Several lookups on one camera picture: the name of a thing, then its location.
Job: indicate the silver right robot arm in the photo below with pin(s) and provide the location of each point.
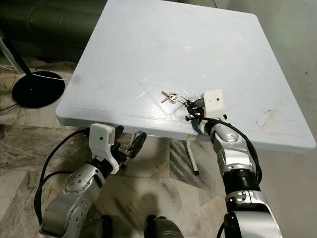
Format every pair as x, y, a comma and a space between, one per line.
235, 153

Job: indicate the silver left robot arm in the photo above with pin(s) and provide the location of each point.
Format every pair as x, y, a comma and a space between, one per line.
74, 198

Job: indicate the white table leg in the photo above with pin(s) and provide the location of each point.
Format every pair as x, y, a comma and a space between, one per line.
191, 156

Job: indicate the round white table cap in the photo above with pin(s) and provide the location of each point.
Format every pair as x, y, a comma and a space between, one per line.
187, 49

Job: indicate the white plastic table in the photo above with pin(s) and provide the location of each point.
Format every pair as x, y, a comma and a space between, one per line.
178, 29

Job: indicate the dark left robot leg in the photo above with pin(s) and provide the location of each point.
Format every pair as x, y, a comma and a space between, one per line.
96, 230

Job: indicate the dark robot leg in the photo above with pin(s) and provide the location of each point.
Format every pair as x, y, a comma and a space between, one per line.
166, 229
96, 230

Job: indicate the dark right robot leg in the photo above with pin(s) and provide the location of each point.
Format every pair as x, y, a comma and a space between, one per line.
166, 229

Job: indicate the black round-base floor stand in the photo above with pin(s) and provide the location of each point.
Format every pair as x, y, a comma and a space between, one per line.
37, 89

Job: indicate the white slanted stand leg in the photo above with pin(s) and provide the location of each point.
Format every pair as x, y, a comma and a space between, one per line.
9, 55

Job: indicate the dark green sofa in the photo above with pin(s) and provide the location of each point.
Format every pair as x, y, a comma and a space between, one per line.
49, 22

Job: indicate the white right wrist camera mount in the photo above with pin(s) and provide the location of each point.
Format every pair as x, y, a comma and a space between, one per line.
215, 102

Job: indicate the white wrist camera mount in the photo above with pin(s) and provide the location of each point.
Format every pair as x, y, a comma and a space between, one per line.
215, 102
101, 139

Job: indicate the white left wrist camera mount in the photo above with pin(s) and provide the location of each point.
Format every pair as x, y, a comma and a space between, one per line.
101, 139

